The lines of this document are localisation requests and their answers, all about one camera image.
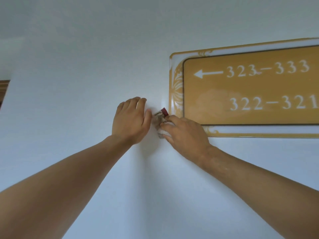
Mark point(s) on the person's right hand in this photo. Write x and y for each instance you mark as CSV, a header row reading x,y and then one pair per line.
x,y
188,139

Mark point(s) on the person's left hand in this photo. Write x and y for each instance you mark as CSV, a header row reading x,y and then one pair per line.
x,y
129,124

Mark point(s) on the person's left middle finger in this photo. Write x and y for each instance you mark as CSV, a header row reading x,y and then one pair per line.
x,y
133,102

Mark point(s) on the person's left little finger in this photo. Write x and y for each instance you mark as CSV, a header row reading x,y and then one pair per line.
x,y
120,107

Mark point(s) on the person's left thumb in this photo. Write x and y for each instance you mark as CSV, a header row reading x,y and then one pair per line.
x,y
148,120

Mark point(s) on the person's right thumb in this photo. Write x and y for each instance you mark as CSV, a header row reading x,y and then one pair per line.
x,y
168,138

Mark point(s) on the white cloth with red edge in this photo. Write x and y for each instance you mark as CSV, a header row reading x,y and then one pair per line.
x,y
159,121

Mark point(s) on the person's right forearm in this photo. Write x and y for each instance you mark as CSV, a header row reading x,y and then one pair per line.
x,y
261,186

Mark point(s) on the person's left forearm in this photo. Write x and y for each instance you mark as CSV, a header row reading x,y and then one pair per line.
x,y
57,186

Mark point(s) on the gold wall direction sign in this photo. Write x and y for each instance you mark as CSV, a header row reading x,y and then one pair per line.
x,y
249,92

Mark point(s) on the brown wooden door frame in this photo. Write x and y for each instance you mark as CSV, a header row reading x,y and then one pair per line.
x,y
3,92

